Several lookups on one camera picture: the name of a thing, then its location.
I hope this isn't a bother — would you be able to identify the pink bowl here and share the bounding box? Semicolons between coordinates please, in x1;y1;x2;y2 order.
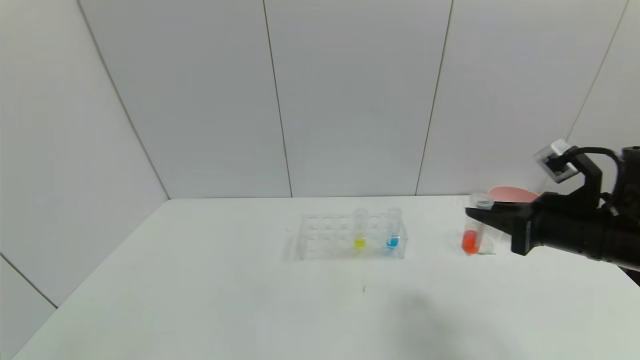
487;186;542;205

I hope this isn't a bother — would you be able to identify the red pigment test tube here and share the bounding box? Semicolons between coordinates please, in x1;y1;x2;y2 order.
461;193;495;256

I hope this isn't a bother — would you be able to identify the blue pigment test tube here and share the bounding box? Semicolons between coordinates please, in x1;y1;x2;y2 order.
386;208;403;250

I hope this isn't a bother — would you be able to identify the clear plastic beaker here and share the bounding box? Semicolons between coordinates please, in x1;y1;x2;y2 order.
463;198;512;256

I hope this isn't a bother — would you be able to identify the yellow pigment test tube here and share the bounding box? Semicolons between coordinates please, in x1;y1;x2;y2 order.
352;208;369;250

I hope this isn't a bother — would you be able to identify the clear acrylic test tube rack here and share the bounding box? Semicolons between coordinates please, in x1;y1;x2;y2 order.
297;213;409;261

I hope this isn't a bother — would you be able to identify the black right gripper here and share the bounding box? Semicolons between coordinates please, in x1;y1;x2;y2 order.
464;192;613;261

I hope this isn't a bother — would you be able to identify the wrist camera with black bracket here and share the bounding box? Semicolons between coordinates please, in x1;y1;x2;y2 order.
533;139;604;211

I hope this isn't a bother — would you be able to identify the black camera cable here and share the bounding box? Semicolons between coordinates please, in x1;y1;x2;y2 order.
574;145;627;200

